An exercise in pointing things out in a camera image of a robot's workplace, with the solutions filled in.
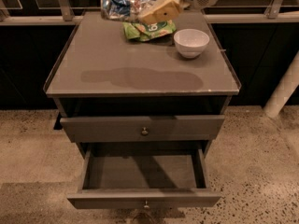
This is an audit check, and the grey top drawer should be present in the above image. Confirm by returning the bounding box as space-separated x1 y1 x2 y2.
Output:
61 115 224 143

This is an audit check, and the brass drawer knob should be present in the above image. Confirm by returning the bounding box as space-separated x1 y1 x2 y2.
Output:
141 127 149 136
143 201 150 210

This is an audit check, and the white bowl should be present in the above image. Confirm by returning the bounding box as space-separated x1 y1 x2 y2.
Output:
174 29 210 59

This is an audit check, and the metal railing frame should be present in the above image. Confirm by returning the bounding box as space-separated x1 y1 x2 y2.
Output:
0 0 299 27

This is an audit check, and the brass middle drawer knob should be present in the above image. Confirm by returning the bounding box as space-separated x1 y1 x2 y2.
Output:
143 201 150 210

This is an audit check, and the grey open middle drawer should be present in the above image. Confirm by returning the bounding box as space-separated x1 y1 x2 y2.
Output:
67 147 221 209

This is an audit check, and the silver blue redbull can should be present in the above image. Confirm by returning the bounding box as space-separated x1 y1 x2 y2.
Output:
100 0 154 22

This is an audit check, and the green snack bag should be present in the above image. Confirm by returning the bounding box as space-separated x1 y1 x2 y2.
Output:
122 21 177 42

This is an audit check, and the brass top drawer knob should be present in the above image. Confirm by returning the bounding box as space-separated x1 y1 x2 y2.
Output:
141 127 149 136

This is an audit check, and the grey drawer cabinet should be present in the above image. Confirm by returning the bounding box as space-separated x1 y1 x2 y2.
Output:
44 12 240 149

